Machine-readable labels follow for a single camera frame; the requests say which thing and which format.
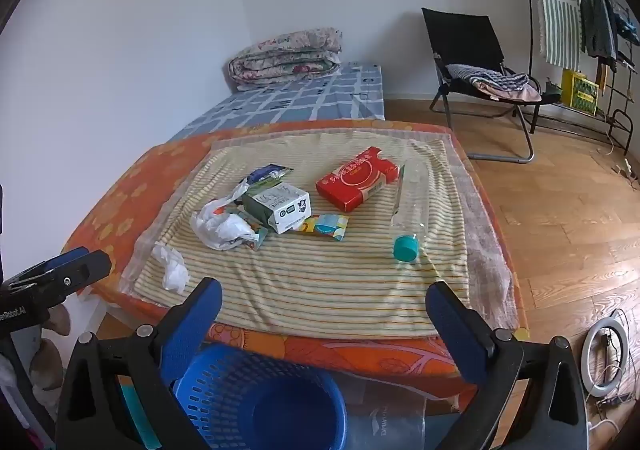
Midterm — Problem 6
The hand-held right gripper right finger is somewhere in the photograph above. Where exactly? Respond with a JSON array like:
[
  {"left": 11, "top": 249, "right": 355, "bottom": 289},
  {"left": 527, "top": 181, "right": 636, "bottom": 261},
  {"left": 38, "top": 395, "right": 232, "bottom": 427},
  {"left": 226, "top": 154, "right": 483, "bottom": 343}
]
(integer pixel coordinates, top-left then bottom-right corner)
[{"left": 425, "top": 281, "right": 588, "bottom": 450}]

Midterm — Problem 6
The yellow box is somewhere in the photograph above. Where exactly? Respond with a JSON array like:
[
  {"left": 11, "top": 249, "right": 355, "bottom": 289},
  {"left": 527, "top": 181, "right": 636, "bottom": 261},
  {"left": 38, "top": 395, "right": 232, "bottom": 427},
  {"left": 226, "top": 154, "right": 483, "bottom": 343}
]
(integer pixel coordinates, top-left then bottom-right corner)
[{"left": 561, "top": 70, "right": 601, "bottom": 117}]

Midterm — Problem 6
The person's left hand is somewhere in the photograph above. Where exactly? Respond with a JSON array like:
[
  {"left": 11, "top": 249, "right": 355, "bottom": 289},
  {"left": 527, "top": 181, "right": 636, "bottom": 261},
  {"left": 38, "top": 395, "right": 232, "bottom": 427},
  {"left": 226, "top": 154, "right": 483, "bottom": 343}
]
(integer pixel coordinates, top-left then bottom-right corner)
[{"left": 27, "top": 302, "right": 73, "bottom": 393}]

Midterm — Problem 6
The blue plastic basket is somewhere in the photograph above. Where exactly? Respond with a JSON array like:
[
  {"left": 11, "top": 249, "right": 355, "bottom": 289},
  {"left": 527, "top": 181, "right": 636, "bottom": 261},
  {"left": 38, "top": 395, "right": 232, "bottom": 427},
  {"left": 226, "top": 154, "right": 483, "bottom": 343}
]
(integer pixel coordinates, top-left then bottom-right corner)
[{"left": 172, "top": 342, "right": 348, "bottom": 450}]

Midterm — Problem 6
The colourful fruit print tube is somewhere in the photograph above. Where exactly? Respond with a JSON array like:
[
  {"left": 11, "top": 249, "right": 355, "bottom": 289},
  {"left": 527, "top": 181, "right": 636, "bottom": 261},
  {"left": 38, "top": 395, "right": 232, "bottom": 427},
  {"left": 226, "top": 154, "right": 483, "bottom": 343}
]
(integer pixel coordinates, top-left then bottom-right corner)
[{"left": 292, "top": 212, "right": 350, "bottom": 243}]

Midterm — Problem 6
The blue plaid bed sheet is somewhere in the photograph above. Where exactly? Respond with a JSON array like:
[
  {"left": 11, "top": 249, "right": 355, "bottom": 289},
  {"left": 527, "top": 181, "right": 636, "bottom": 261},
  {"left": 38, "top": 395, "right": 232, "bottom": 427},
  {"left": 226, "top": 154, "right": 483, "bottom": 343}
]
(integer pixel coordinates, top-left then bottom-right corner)
[{"left": 170, "top": 62, "right": 387, "bottom": 143}]

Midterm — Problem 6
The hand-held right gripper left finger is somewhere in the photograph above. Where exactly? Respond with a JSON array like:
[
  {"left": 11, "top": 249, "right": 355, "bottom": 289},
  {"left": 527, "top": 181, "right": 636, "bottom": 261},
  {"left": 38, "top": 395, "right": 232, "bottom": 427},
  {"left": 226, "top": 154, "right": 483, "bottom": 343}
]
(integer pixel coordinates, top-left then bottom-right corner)
[{"left": 54, "top": 277, "right": 223, "bottom": 450}]

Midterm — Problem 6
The green and white carton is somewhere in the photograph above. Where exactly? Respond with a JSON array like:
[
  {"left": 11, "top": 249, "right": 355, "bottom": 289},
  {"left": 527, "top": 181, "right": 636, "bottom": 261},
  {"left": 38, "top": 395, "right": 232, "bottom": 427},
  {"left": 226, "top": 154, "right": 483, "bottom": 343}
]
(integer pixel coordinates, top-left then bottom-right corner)
[{"left": 242, "top": 181, "right": 312, "bottom": 235}]

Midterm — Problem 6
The blue hanging garment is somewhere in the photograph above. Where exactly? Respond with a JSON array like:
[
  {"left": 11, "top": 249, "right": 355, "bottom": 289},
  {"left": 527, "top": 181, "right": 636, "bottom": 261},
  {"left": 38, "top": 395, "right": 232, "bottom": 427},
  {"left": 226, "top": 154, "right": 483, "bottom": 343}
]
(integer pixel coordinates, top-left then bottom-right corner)
[{"left": 607, "top": 0, "right": 640, "bottom": 45}]

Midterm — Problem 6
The green striped hanging towel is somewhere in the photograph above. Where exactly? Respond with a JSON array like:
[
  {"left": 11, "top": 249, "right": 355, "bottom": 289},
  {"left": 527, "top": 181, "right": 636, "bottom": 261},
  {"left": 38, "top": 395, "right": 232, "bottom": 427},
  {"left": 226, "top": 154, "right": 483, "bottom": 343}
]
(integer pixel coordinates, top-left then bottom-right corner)
[{"left": 526, "top": 0, "right": 583, "bottom": 73}]

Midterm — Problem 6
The dark hanging jacket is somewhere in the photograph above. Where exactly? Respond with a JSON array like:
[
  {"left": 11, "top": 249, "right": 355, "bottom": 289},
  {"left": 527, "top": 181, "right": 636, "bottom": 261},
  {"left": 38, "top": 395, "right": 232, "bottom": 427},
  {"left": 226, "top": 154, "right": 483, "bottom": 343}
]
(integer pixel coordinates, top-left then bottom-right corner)
[{"left": 580, "top": 0, "right": 618, "bottom": 73}]

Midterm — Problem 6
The pink cloth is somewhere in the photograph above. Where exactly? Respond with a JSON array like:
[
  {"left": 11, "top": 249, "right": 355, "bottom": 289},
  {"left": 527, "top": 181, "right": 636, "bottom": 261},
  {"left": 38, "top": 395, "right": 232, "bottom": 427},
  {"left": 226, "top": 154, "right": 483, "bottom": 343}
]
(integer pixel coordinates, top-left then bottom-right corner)
[{"left": 472, "top": 80, "right": 542, "bottom": 104}]

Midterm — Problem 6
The folded floral quilt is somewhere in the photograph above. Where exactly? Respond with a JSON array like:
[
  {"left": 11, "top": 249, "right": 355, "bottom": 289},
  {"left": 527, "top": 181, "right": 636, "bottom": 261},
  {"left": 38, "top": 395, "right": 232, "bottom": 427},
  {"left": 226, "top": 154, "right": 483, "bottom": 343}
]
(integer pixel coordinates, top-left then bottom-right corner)
[{"left": 228, "top": 26, "right": 344, "bottom": 91}]

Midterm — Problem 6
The clear plastic bag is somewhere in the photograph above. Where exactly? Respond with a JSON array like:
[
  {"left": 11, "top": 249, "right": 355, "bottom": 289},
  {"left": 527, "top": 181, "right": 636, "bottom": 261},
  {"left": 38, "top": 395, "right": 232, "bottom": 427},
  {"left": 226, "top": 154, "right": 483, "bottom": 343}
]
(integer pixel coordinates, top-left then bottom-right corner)
[{"left": 345, "top": 375, "right": 481, "bottom": 450}]

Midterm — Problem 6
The white ring light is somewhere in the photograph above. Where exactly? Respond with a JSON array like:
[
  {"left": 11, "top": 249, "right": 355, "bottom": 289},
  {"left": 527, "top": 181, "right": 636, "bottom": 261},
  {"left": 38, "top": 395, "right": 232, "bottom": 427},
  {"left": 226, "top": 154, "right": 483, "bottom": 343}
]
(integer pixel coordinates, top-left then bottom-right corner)
[{"left": 580, "top": 319, "right": 630, "bottom": 398}]

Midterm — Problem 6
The clear plastic bottle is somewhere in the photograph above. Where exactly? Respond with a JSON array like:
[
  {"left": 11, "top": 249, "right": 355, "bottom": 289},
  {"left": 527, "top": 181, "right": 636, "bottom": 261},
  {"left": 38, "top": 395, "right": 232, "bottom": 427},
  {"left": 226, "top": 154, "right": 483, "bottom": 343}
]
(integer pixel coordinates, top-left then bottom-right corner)
[{"left": 390, "top": 150, "right": 432, "bottom": 263}]

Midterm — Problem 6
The white tissue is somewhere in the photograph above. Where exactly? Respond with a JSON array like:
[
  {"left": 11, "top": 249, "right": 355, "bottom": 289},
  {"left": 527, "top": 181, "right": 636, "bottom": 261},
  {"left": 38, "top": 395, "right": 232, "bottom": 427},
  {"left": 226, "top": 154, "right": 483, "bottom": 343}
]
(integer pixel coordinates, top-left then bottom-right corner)
[{"left": 151, "top": 243, "right": 190, "bottom": 295}]

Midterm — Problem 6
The blue snack packet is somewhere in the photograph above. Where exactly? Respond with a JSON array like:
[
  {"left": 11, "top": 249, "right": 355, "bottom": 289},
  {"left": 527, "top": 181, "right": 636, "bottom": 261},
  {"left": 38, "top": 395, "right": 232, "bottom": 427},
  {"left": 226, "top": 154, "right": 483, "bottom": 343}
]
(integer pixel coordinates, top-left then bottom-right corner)
[{"left": 245, "top": 163, "right": 294, "bottom": 187}]

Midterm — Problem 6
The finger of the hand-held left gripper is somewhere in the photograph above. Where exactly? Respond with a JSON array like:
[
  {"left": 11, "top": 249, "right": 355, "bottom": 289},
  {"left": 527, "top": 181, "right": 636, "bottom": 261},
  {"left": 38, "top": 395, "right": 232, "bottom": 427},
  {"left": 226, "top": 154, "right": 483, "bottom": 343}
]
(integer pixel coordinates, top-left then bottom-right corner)
[{"left": 0, "top": 249, "right": 112, "bottom": 313}]

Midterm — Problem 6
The striped cloth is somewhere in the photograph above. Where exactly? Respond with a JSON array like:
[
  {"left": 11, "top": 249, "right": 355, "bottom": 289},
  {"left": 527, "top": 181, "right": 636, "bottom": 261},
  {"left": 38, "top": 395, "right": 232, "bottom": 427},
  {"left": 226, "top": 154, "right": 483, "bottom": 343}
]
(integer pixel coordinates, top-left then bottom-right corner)
[{"left": 445, "top": 64, "right": 531, "bottom": 93}]

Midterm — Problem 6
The red tissue box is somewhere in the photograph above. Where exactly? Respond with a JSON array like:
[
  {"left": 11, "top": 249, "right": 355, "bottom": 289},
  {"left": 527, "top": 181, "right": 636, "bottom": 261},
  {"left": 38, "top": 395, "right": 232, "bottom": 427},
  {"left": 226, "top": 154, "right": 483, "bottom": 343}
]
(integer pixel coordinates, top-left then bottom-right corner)
[{"left": 315, "top": 146, "right": 396, "bottom": 213}]

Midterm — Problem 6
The black folding chair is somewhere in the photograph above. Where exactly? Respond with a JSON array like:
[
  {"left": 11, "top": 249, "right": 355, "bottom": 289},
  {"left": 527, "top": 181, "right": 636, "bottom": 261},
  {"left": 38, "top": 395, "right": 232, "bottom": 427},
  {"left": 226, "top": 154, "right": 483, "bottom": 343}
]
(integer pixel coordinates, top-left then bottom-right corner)
[{"left": 421, "top": 7, "right": 563, "bottom": 165}]

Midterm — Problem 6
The yellow striped towel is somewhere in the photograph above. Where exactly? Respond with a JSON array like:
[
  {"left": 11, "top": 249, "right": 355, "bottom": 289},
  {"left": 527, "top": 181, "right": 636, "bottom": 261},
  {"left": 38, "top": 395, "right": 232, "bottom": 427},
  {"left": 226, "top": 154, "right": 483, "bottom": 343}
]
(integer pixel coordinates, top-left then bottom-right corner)
[{"left": 119, "top": 130, "right": 518, "bottom": 341}]

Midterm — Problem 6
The black drying rack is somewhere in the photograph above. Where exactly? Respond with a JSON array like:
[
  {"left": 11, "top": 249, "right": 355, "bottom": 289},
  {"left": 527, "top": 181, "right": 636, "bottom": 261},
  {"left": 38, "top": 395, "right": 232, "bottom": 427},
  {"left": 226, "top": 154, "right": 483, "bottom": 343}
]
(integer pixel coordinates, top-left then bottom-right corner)
[{"left": 515, "top": 0, "right": 640, "bottom": 155}]

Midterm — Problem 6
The white plastic bag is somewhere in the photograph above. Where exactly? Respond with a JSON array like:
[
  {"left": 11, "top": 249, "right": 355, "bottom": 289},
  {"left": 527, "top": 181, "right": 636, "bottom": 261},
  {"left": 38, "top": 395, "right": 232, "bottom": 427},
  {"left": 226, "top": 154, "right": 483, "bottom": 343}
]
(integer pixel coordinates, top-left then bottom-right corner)
[{"left": 190, "top": 182, "right": 261, "bottom": 251}]

